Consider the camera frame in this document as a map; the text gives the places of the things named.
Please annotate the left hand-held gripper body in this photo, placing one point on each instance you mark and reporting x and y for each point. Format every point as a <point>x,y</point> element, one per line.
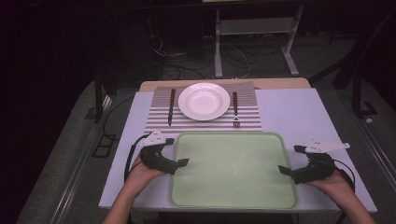
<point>153,157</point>

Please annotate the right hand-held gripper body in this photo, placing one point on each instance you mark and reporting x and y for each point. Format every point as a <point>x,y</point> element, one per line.
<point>317,165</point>

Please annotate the person's left hand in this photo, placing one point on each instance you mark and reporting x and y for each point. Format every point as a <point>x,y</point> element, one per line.
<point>141,175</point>

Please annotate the person's right hand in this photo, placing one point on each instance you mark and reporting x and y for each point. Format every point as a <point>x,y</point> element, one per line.
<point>334,183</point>

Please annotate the striped placemat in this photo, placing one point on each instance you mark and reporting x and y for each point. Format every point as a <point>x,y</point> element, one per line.
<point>214,126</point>

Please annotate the light green tray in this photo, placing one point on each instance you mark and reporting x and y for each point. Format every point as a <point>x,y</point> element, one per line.
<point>232,169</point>

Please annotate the white plate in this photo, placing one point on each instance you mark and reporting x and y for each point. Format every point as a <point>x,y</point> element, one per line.
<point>204,101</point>

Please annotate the small white round object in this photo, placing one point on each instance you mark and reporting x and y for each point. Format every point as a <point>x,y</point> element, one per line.
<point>369,120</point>

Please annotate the dark metal stand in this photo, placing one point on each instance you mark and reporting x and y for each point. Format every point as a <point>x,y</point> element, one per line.
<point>361,99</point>
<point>99,99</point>

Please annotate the white metal stand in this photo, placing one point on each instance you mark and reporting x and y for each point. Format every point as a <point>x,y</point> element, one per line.
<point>255,26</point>

